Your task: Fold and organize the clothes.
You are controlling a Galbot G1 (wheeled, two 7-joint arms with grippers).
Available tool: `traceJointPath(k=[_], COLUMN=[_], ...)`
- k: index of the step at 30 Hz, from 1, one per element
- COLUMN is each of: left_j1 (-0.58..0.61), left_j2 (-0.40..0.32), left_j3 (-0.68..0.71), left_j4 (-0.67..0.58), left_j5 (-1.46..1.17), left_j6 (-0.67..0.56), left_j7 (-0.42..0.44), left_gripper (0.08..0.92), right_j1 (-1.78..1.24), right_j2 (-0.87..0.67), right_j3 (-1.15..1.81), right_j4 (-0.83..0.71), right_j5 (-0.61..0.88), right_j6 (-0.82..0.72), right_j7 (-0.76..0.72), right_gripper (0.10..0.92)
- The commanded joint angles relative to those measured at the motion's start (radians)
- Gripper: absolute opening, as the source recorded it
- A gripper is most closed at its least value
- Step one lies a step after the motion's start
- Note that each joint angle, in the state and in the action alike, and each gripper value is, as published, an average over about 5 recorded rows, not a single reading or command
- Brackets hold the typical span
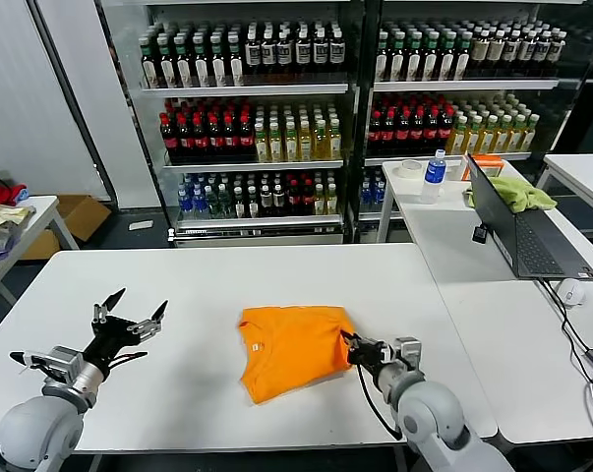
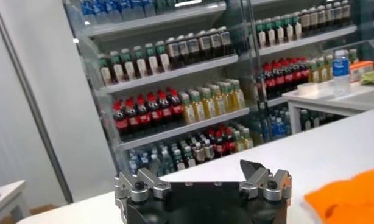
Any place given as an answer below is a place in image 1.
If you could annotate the green cap tea bottle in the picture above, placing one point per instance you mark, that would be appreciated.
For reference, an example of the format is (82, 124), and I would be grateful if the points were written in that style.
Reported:
(463, 60)
(447, 61)
(398, 61)
(201, 67)
(430, 61)
(382, 61)
(184, 68)
(150, 69)
(414, 61)
(219, 66)
(236, 65)
(167, 69)

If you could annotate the small blue water bottle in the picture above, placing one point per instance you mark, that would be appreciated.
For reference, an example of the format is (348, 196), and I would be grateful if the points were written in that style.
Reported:
(366, 194)
(185, 206)
(379, 194)
(199, 205)

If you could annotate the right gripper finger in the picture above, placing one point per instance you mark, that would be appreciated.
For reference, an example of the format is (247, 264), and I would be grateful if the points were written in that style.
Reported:
(355, 356)
(350, 338)

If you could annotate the white paper sheet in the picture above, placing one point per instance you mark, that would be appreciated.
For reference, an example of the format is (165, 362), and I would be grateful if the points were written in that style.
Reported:
(141, 226)

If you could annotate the white computer mouse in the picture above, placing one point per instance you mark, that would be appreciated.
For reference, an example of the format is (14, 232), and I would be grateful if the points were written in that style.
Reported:
(573, 294)

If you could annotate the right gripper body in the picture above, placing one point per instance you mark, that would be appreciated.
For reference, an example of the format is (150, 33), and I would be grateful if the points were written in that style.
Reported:
(374, 355)

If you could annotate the orange box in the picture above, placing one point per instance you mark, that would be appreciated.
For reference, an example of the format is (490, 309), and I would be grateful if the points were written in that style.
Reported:
(490, 164)

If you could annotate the small yellow juice bottle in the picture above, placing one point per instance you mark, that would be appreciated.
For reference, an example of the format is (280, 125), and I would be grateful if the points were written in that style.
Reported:
(319, 201)
(331, 200)

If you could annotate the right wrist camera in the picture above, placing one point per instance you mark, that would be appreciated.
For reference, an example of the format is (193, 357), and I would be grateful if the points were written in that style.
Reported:
(406, 351)

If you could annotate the small red cap cola bottle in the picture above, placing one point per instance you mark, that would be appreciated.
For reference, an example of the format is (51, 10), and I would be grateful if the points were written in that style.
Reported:
(294, 199)
(308, 199)

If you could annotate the dark grey laptop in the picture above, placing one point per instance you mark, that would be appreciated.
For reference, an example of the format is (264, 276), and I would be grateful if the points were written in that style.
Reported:
(537, 246)

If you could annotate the white metal leg table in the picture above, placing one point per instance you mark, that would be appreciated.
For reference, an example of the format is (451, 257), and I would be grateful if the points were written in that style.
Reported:
(398, 194)
(42, 209)
(583, 179)

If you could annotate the white tape roll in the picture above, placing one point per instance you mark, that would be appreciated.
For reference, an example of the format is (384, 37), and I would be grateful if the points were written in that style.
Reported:
(410, 175)

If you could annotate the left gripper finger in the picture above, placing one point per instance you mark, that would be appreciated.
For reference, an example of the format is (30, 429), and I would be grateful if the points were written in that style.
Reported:
(148, 328)
(100, 313)

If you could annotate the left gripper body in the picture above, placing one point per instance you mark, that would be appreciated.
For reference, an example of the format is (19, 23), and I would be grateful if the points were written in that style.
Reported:
(111, 344)

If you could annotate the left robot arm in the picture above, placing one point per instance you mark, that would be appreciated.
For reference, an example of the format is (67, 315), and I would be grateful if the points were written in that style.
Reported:
(35, 428)

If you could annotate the small green drink bottle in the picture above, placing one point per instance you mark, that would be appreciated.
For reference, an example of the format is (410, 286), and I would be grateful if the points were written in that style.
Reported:
(225, 204)
(212, 204)

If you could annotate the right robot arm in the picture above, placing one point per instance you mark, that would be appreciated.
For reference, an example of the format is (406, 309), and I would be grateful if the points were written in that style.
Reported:
(429, 408)

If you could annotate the small dark drink bottle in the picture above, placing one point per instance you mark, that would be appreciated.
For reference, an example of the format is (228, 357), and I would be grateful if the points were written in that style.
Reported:
(239, 205)
(266, 201)
(253, 204)
(279, 200)

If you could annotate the black laptop adapter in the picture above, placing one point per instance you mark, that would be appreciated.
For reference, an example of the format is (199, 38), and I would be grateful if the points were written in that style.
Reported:
(480, 235)

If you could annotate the beige label tea bottle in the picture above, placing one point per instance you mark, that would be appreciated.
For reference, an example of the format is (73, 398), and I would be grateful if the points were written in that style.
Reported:
(495, 54)
(540, 54)
(511, 54)
(480, 54)
(525, 54)
(555, 53)

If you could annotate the glass door drinks cabinet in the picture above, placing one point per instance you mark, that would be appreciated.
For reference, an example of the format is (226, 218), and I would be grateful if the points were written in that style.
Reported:
(473, 85)
(276, 90)

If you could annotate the blue label water bottle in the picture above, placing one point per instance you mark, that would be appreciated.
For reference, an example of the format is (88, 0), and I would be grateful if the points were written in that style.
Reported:
(432, 177)

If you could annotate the black label tea bottle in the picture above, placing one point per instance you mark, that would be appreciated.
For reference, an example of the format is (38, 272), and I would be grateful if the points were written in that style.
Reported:
(320, 51)
(285, 53)
(337, 51)
(303, 52)
(269, 54)
(253, 54)

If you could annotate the beige cloth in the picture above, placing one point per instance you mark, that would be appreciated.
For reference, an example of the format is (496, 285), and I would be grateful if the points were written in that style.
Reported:
(1, 214)

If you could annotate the green cloth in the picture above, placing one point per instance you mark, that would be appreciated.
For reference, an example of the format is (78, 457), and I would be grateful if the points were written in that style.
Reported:
(519, 194)

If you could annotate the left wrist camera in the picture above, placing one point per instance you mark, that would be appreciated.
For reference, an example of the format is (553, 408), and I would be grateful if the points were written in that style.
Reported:
(62, 361)

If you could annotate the orange t-shirt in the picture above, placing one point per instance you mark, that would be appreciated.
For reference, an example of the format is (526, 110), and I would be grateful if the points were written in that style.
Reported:
(296, 349)

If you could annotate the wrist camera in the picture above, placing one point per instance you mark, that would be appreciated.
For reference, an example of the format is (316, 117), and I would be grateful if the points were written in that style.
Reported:
(406, 351)
(62, 361)

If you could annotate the cardboard box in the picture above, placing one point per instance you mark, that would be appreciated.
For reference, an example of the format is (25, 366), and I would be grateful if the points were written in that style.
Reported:
(82, 216)

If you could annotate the red cloth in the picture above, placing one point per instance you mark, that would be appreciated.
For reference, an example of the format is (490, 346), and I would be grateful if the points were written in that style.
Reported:
(3, 194)

